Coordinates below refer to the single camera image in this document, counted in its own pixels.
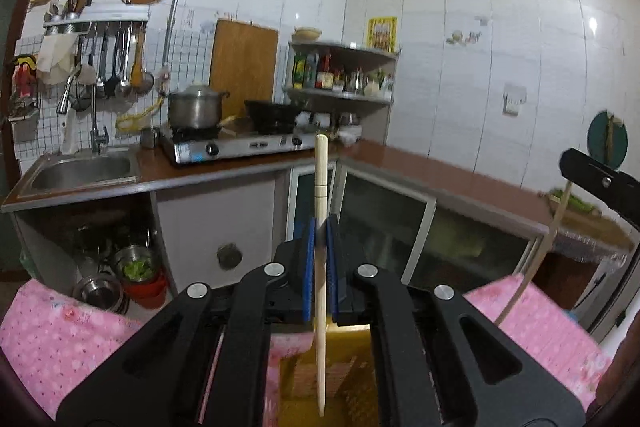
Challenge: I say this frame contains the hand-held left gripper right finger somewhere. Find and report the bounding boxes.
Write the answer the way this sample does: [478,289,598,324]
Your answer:
[325,214,586,427]

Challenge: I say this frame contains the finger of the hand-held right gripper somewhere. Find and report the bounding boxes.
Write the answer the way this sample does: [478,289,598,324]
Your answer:
[559,148,640,228]

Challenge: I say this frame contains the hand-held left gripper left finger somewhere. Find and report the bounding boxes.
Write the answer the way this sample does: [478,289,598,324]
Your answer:
[56,218,317,427]

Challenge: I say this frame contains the yellow utensil holder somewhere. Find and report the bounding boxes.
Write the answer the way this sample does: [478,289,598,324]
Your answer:
[277,324,381,427]

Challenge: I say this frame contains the wooden chopstick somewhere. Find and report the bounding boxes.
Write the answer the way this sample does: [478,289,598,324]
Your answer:
[495,179,573,327]
[312,134,331,418]

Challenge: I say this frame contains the row of hanging utensils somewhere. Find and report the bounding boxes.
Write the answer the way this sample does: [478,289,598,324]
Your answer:
[75,24,156,100]

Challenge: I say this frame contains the green round board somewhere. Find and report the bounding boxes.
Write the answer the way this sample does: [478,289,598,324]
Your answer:
[587,109,628,170]

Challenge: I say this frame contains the narrow glass cabinet door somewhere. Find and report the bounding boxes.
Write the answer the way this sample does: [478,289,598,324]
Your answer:
[287,164,338,243]

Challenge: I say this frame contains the white cabinet door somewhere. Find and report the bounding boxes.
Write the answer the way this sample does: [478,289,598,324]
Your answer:
[157,179,277,295]

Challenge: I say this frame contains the white appliance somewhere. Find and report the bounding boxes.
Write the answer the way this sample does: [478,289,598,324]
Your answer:
[575,252,631,343]

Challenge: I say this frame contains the kitchen counter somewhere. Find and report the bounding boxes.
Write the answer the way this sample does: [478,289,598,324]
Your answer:
[0,139,636,308]

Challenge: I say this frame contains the steel gas stove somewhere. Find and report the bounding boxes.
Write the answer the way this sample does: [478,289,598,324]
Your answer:
[159,124,321,165]

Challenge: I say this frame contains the stack of white bowls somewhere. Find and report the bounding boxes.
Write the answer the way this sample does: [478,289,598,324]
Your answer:
[295,109,363,145]

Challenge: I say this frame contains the red plastic basin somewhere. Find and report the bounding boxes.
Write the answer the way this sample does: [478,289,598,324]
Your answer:
[122,274,168,308]

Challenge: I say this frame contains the black wok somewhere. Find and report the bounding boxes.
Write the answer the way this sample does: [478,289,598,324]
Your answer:
[243,99,303,132]

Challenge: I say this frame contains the steel bowl with greens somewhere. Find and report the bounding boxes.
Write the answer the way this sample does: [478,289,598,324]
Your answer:
[111,246,156,283]

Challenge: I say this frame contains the grey corner shelf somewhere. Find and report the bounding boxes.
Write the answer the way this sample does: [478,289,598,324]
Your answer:
[283,39,399,128]

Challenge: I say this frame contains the steel pot with lid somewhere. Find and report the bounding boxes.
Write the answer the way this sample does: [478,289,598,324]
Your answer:
[166,84,231,130]

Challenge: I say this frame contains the row of condiment bottles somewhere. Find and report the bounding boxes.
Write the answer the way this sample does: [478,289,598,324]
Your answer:
[291,52,393,96]

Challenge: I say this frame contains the stack of steel bowls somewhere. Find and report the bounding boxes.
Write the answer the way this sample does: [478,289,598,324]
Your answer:
[72,274,128,313]

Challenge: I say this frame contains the rectangular wooden cutting board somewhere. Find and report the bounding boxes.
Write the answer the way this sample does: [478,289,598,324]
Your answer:
[209,19,279,120]

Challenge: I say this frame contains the steel sink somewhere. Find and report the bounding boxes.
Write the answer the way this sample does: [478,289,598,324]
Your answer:
[17,152,141,198]

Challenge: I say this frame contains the steel faucet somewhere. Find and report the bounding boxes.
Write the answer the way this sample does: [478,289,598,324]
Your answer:
[90,84,110,154]

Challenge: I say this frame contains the pink printed cloth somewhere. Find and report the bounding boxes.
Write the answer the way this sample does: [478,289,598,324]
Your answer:
[0,274,613,427]

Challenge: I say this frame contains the white dish soap bottle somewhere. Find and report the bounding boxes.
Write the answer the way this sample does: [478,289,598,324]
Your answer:
[62,112,81,155]

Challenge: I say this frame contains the steel pull-out sprayer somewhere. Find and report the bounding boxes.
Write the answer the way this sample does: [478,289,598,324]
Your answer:
[56,67,82,115]

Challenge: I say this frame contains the white hanging cloth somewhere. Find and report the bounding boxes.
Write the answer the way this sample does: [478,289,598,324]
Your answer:
[37,34,83,85]

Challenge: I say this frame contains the steel utensil rack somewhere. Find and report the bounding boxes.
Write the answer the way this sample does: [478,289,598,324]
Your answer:
[42,7,151,35]

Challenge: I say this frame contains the red and yellow bag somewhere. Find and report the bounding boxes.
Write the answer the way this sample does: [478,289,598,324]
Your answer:
[10,54,41,118]

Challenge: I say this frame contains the dark glass door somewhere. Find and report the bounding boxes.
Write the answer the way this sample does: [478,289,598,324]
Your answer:
[0,0,53,118]

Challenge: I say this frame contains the wall stickers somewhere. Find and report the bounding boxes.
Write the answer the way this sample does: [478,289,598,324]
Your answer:
[446,16,488,45]

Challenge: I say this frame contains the yellow hose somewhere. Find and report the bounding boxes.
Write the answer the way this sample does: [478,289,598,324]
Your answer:
[116,94,166,132]

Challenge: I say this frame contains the yellow wall poster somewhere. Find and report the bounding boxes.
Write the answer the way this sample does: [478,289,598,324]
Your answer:
[367,17,398,54]

